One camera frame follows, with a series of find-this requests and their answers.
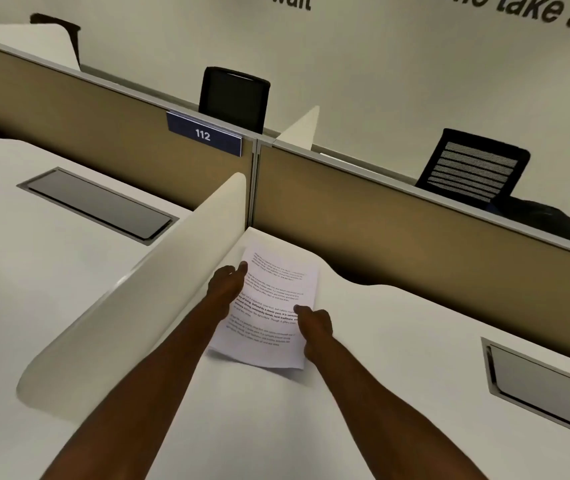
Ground person's right hand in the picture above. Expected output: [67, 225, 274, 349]
[292, 305, 334, 353]

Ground white printed paper sheet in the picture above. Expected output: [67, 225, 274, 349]
[207, 233, 320, 370]

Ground black solid-back office chair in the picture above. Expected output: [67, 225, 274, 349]
[199, 67, 271, 134]

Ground person's right forearm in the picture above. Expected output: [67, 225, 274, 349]
[306, 339, 491, 480]

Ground grey desk cable hatch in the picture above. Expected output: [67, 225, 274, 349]
[480, 337, 570, 443]
[16, 167, 179, 246]

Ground blue desk number label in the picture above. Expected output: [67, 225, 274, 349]
[166, 110, 243, 158]

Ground tan partition panel with label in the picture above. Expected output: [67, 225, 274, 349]
[0, 32, 258, 228]

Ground person's left hand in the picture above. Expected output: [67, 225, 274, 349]
[206, 261, 249, 311]

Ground person's left forearm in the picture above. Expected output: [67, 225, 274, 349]
[40, 294, 238, 480]

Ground white curved desk divider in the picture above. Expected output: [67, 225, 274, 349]
[274, 105, 321, 147]
[16, 172, 248, 425]
[0, 23, 82, 71]

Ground black mesh striped office chair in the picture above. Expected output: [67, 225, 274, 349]
[414, 128, 531, 210]

